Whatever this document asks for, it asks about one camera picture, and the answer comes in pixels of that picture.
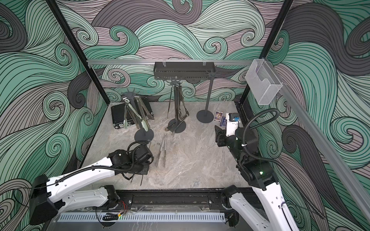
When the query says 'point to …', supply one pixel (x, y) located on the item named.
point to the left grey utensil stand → (143, 134)
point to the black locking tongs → (178, 105)
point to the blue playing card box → (223, 121)
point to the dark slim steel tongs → (183, 111)
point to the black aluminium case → (117, 114)
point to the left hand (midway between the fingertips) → (147, 167)
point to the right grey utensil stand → (206, 116)
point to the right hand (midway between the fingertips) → (220, 125)
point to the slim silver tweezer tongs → (165, 138)
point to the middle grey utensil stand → (177, 125)
